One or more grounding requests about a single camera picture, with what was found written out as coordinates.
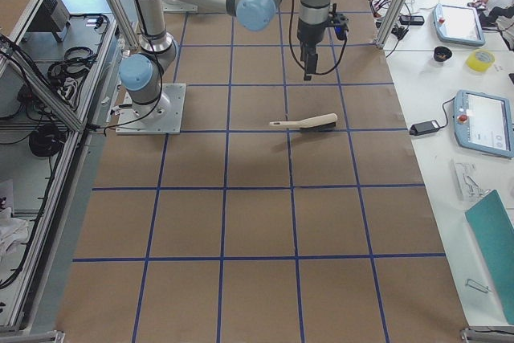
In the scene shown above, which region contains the blue teach pendant near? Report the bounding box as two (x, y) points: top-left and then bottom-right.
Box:
(453, 90), (513, 159)

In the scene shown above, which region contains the white hand brush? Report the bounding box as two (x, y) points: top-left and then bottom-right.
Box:
(269, 113), (338, 132)

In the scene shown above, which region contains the small black power brick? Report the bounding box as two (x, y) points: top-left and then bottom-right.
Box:
(409, 120), (441, 137)

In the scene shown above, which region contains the blue teach pendant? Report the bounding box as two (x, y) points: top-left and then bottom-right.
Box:
(432, 4), (485, 47)
(453, 90), (513, 159)

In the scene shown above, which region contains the yellow tape roll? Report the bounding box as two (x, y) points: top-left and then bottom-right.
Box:
(466, 49), (496, 72)

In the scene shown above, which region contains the black phone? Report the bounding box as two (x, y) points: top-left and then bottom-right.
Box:
(399, 15), (425, 26)

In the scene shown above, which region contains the blue teach pendant far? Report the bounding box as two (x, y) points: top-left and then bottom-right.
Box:
(432, 4), (485, 47)

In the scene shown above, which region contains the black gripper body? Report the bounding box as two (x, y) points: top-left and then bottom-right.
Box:
(296, 18), (326, 58)

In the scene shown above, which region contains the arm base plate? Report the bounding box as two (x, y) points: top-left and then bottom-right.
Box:
(115, 84), (186, 135)

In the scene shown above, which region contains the green folder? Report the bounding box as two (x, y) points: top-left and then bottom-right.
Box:
(465, 190), (513, 325)

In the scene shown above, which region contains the black tape roll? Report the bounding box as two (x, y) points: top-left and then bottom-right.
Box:
(433, 46), (453, 63)

